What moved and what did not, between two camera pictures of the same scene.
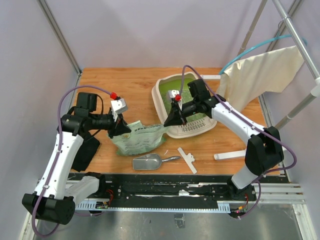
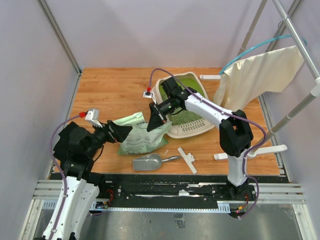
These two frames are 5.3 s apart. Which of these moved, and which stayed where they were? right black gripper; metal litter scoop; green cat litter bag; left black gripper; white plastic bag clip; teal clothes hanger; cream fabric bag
Moved: left black gripper; green cat litter bag; right black gripper
Stayed: white plastic bag clip; cream fabric bag; metal litter scoop; teal clothes hanger
